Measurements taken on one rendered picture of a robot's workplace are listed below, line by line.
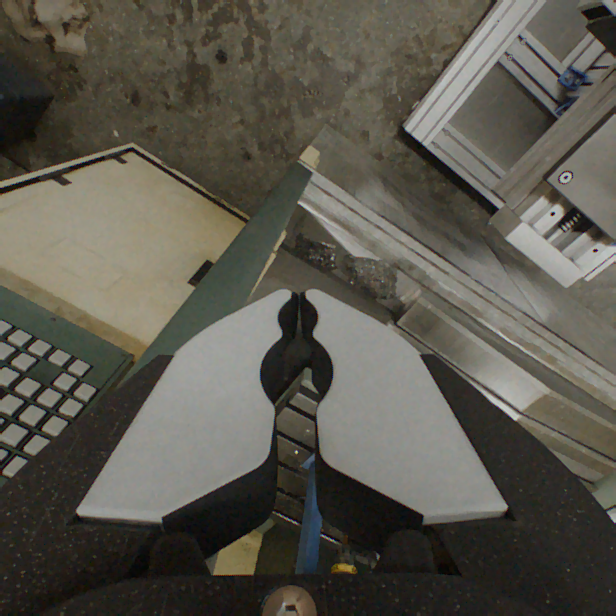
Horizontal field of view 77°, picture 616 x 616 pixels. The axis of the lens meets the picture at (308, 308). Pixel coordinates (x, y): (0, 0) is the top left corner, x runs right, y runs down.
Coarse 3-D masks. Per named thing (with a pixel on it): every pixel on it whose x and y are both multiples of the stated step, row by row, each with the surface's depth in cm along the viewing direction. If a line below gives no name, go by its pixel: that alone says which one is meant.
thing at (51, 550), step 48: (144, 384) 8; (96, 432) 7; (48, 480) 6; (0, 528) 5; (48, 528) 5; (96, 528) 5; (144, 528) 5; (0, 576) 5; (48, 576) 5; (96, 576) 5
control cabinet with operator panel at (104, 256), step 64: (0, 192) 92; (64, 192) 106; (128, 192) 123; (192, 192) 147; (0, 256) 80; (64, 256) 89; (128, 256) 101; (192, 256) 116; (0, 320) 64; (64, 320) 71; (128, 320) 86; (0, 384) 58; (64, 384) 62; (0, 448) 52
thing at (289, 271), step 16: (288, 256) 97; (272, 272) 87; (288, 272) 91; (304, 272) 95; (320, 272) 100; (256, 288) 85; (272, 288) 86; (288, 288) 87; (304, 288) 89; (320, 288) 94; (336, 288) 98; (352, 288) 104; (352, 304) 97; (368, 304) 102; (384, 320) 102; (288, 352) 102; (304, 352) 104; (288, 368) 107; (304, 368) 109; (288, 384) 112; (272, 400) 115
